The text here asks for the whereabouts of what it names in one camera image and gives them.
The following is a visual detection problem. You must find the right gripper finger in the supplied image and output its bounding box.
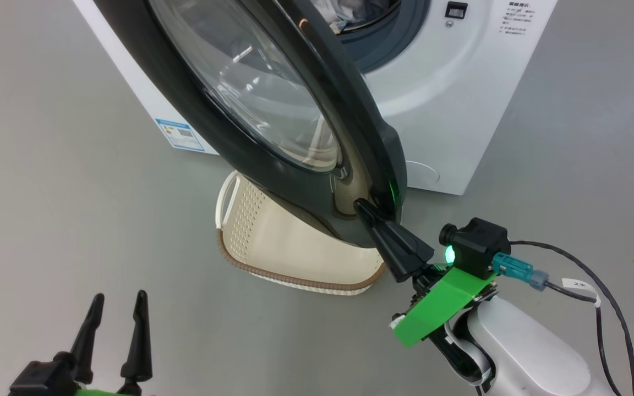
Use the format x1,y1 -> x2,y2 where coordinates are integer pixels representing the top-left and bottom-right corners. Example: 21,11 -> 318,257
353,199 -> 435,283

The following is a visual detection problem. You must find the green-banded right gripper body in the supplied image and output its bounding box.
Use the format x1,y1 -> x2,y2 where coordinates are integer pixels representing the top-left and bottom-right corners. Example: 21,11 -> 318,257
391,262 -> 498,349

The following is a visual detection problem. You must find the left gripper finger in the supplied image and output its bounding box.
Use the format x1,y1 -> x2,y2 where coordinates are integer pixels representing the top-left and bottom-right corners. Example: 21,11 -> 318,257
69,293 -> 105,385
120,290 -> 153,394

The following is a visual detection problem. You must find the dark round washing machine door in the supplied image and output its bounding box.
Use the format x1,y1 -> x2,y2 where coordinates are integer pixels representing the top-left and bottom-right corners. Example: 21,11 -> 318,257
92,0 -> 409,249

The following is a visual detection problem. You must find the white garment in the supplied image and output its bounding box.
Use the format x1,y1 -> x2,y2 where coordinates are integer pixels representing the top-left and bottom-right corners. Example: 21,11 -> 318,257
311,0 -> 401,34

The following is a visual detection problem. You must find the cream perforated laundry basket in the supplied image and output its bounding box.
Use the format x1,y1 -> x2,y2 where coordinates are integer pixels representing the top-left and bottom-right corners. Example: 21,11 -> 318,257
215,170 -> 388,296

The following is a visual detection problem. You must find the white washing machine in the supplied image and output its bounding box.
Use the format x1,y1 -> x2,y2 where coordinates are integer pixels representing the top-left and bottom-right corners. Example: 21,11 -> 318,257
72,0 -> 559,196

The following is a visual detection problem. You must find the blue white energy label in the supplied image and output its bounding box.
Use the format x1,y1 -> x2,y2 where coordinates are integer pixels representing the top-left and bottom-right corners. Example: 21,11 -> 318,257
154,118 -> 206,152

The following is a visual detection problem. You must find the right camera cable, teal plug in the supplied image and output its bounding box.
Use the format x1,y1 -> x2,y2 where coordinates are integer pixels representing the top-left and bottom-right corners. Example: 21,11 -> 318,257
491,240 -> 634,396

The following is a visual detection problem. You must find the white cable label tag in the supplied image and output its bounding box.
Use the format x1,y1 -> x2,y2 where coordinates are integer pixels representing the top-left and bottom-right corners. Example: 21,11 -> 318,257
561,277 -> 602,308

